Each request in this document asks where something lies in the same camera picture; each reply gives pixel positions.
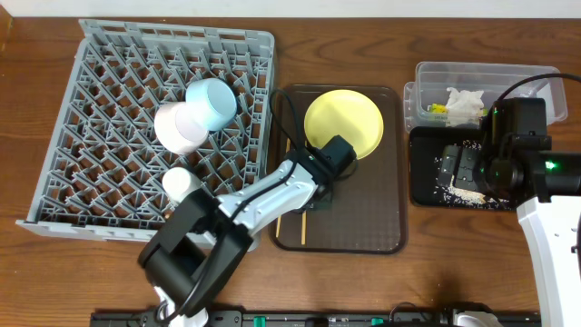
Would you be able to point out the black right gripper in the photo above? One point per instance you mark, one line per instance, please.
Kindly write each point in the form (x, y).
(467, 162)

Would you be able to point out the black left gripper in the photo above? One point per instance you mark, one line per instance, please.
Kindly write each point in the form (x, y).
(320, 195)

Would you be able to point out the wooden chopstick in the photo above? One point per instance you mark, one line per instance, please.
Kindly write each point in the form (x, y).
(303, 231)
(278, 222)

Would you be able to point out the yellow round plate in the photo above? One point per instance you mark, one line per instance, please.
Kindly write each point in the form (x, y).
(349, 114)

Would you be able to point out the light blue bowl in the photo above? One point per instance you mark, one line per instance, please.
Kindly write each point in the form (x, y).
(211, 103)

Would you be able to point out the pink white bowl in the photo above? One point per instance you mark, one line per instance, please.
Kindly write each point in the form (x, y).
(176, 130)

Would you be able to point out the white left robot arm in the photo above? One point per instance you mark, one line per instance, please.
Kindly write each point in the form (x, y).
(193, 256)

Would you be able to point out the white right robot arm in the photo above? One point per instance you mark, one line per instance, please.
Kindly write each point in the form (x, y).
(546, 201)

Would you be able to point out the black waste tray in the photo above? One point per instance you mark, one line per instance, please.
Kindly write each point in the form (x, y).
(425, 144)

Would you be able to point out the spilled rice food waste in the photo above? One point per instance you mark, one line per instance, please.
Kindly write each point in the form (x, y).
(475, 199)

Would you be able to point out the clear plastic waste bin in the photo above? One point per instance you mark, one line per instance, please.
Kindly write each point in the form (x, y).
(434, 81)

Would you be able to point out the grey plastic dishwasher rack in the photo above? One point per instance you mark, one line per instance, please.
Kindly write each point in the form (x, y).
(102, 175)

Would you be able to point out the dark brown serving tray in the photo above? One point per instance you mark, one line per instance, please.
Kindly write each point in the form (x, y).
(368, 213)

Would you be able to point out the crumpled white napkin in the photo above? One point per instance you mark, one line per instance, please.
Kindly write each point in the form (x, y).
(464, 107)

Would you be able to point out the yellow green wrapper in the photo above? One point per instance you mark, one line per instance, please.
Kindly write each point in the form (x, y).
(436, 109)

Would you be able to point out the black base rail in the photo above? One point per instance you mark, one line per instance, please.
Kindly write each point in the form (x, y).
(403, 314)

